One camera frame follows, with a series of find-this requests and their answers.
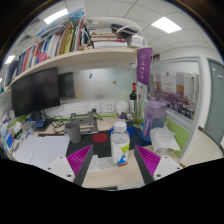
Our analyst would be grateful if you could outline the blue electronic device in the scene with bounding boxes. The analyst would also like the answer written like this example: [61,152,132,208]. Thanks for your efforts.
[33,118,48,130]

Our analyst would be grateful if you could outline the grey door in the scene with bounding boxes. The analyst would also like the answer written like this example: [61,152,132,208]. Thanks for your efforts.
[203,58,224,146]

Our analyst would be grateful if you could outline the ceiling light panels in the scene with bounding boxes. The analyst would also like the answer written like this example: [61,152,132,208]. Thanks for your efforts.
[3,7,183,65]

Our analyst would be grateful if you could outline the dark wine bottle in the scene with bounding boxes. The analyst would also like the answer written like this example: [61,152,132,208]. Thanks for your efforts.
[129,82,138,113]

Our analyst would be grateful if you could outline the flat round red coaster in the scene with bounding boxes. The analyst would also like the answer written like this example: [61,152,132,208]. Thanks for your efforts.
[92,132,109,144]

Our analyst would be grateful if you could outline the purple translucent water jug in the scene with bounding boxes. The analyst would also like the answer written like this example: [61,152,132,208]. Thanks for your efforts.
[140,96,168,144]

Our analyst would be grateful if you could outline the white wall socket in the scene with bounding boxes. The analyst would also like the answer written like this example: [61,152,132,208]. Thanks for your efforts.
[76,104,88,114]
[89,103,102,113]
[102,101,115,113]

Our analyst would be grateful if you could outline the black desk mat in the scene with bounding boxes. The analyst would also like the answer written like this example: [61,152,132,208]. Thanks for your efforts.
[65,128,155,160]

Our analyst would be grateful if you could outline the black cable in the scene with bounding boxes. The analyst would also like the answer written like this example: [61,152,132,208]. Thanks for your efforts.
[39,111,68,134]

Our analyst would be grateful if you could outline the group photo poster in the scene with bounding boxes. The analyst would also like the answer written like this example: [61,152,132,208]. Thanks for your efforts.
[150,71,200,121]

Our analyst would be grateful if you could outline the clear glass vase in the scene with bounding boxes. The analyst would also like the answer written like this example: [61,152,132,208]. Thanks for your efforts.
[133,84,148,125]

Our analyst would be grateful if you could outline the purple hanging banner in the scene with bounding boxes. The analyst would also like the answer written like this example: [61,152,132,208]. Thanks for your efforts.
[135,47,154,87]

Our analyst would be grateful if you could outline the blue coiled cable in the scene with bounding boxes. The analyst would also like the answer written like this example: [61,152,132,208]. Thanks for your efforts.
[108,124,141,138]

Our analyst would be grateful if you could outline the white plastic bag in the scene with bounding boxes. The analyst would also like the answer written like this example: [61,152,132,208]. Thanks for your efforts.
[149,126,182,155]

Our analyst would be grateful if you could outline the grey ribbed cup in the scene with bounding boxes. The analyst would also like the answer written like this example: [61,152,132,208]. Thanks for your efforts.
[64,120,82,144]

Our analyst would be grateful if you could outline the white paper napkin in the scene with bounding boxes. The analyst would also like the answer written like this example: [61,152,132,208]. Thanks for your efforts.
[87,154,101,173]

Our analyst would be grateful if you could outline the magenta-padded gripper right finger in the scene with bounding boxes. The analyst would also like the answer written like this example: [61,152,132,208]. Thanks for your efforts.
[133,144,184,186]

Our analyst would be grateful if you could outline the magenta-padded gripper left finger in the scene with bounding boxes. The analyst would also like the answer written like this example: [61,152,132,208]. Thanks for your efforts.
[45,144,95,187]

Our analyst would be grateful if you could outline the black computer monitor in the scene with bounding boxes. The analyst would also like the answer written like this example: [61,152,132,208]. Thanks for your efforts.
[10,66,62,118]

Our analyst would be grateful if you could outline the clear plastic water bottle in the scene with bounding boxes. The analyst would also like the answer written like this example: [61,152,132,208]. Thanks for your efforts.
[109,120,132,168]

